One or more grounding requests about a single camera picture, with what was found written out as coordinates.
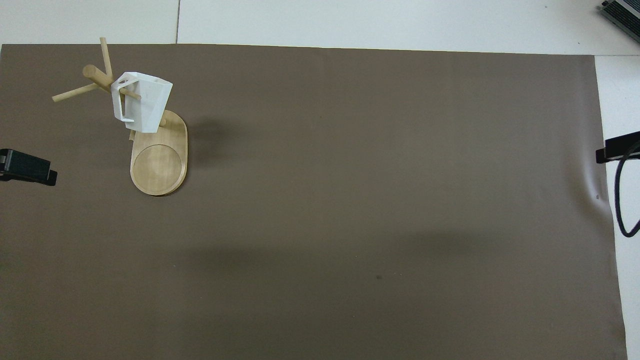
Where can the grey electronic device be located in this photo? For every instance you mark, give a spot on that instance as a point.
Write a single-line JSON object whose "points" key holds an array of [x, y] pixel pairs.
{"points": [[625, 12]]}

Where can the black stand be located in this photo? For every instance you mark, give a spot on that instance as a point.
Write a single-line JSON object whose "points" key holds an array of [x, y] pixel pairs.
{"points": [[25, 166], [619, 145]]}

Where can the white angular cup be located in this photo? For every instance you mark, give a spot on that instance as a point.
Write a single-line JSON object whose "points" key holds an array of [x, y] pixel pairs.
{"points": [[150, 106]]}

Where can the wooden cup rack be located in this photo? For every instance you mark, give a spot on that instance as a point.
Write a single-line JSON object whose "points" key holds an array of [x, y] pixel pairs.
{"points": [[158, 170]]}

